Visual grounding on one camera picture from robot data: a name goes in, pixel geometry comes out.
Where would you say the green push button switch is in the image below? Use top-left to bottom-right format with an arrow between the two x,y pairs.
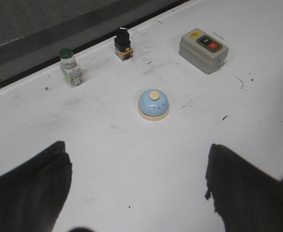
59,48 -> 82,86

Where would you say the black selector knob switch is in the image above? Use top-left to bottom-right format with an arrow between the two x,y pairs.
114,27 -> 133,61

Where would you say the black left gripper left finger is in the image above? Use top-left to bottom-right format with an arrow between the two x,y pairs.
0,141 -> 72,232

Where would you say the grey on-off switch box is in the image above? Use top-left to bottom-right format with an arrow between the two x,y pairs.
179,29 -> 229,74

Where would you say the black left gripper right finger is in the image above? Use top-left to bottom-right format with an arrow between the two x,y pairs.
205,144 -> 283,232

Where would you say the blue desk call bell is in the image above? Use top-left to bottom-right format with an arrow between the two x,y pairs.
137,89 -> 169,121

